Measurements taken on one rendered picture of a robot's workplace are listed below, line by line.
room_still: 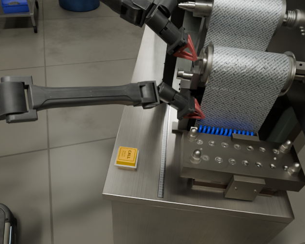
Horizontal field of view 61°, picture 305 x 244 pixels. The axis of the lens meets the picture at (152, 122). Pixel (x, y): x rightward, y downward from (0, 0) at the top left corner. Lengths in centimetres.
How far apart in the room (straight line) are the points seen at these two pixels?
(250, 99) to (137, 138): 46
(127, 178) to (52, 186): 116
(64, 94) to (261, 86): 59
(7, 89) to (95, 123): 175
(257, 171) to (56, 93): 65
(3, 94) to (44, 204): 138
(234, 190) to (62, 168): 148
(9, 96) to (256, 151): 77
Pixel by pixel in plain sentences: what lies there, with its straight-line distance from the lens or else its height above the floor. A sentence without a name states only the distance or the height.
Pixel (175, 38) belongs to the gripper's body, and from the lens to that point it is 84.
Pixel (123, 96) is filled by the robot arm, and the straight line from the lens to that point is 77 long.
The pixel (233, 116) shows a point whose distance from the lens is 96.
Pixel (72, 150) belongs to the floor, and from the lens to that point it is 221.
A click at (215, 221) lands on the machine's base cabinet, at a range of 104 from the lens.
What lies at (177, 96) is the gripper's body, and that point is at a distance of 87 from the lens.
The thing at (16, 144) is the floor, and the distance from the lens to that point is 238.
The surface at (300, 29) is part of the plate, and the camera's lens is 111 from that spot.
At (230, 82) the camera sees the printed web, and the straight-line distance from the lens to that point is 86.
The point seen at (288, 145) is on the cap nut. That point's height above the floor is 106.
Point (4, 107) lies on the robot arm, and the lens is 69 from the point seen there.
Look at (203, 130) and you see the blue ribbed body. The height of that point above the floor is 104.
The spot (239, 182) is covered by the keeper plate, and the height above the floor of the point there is 101.
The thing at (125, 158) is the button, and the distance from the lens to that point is 97.
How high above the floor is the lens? 171
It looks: 45 degrees down
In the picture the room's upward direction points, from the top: 7 degrees clockwise
